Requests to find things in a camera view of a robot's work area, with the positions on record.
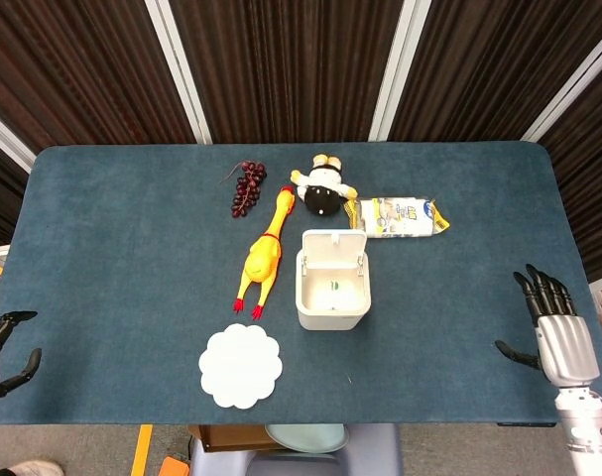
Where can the right robot hand black silver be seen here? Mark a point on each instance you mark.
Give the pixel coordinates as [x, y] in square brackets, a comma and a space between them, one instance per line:
[565, 347]

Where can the beige lidded trash bin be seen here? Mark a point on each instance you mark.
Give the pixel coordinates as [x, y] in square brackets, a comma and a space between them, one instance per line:
[330, 317]

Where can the right robot arm silver white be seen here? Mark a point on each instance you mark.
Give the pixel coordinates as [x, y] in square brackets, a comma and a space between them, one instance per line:
[585, 426]

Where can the light pink shoe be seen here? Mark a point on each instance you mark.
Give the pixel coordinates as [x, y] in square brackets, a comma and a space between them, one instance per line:
[28, 468]

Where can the blue felt table cover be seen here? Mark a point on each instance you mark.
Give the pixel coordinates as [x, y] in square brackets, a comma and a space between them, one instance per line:
[107, 248]

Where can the white blue yellow snack bag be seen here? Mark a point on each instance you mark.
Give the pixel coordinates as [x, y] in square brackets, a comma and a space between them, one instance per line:
[399, 218]

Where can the orange plastic item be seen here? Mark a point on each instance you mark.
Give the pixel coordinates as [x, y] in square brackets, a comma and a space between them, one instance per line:
[174, 467]

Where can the lavender grey plastic stool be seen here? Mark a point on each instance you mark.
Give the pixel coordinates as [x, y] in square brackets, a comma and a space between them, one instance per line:
[370, 451]

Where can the white flower-shaped paint palette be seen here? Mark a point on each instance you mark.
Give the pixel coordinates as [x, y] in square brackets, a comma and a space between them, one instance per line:
[241, 367]

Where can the brown cardboard box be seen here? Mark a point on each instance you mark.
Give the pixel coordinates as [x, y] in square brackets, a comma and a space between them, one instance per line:
[231, 439]

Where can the pale teal round plate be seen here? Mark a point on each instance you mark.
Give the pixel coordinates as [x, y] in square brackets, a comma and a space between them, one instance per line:
[305, 439]

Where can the small cream toy behind bin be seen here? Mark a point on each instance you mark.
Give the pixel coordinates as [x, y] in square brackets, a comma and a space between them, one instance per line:
[323, 196]

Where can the yellow rubber chicken toy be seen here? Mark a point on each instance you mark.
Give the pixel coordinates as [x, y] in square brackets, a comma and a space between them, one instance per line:
[262, 258]

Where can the dark purple grape bunch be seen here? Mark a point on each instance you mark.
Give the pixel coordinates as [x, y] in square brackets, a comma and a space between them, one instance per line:
[248, 191]

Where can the white partition post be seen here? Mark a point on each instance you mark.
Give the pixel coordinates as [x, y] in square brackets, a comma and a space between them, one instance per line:
[179, 69]
[5, 136]
[399, 69]
[573, 84]

